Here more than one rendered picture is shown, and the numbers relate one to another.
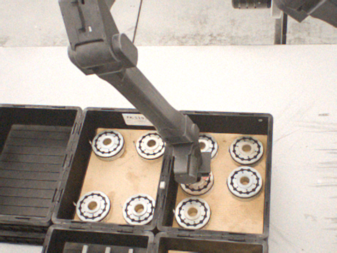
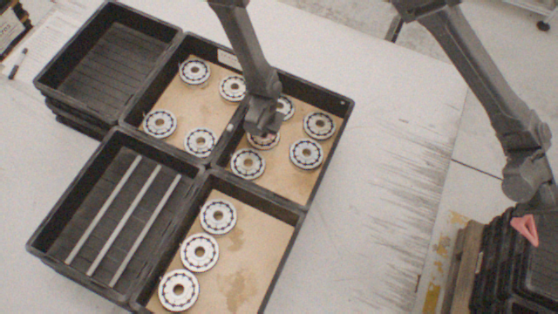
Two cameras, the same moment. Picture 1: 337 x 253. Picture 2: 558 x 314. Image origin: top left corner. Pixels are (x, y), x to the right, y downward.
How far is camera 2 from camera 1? 0.06 m
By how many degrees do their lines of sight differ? 1
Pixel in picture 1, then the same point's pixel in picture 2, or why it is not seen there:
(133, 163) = (211, 98)
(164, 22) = not seen: outside the picture
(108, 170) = (186, 96)
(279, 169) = (343, 155)
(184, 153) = (260, 105)
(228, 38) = (344, 18)
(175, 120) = (263, 71)
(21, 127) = (122, 27)
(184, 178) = (252, 127)
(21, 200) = (97, 93)
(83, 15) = not seen: outside the picture
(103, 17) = not seen: outside the picture
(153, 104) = (248, 49)
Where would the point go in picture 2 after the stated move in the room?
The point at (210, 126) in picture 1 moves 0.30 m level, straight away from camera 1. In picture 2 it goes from (295, 92) to (311, 23)
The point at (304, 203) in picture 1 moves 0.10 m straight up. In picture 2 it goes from (353, 194) to (361, 182)
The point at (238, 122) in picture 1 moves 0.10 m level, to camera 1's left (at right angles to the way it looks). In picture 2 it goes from (321, 97) to (289, 92)
